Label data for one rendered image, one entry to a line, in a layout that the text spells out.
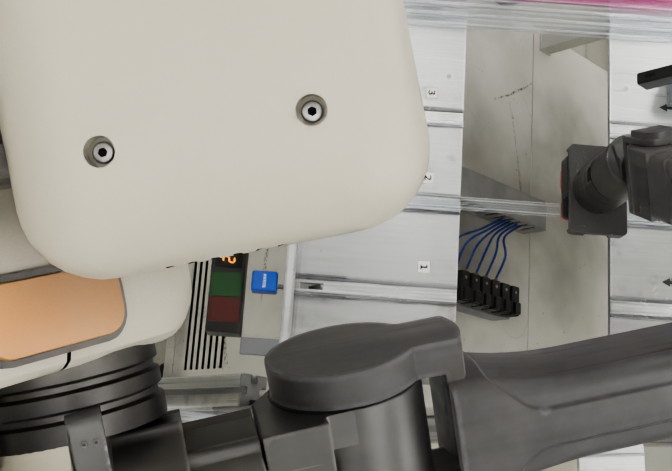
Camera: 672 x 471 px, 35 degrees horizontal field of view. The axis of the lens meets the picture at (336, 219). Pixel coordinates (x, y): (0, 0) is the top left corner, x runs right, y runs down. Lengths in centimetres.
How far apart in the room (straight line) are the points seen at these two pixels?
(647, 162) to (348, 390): 58
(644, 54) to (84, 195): 109
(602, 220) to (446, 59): 30
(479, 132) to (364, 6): 138
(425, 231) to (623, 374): 73
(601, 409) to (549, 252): 131
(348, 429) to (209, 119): 20
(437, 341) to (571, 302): 138
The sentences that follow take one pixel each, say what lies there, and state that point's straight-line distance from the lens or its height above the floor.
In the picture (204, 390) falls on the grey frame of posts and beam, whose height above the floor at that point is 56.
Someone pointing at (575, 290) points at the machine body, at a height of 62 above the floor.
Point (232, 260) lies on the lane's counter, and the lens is 125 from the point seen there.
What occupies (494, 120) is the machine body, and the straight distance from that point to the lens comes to 177.
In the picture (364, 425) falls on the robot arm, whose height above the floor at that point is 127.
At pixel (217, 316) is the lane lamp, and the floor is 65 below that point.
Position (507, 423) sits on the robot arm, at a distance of 53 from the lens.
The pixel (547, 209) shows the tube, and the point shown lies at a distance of 127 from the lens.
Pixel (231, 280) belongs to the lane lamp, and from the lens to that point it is 125.
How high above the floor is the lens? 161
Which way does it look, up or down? 43 degrees down
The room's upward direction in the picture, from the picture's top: 79 degrees clockwise
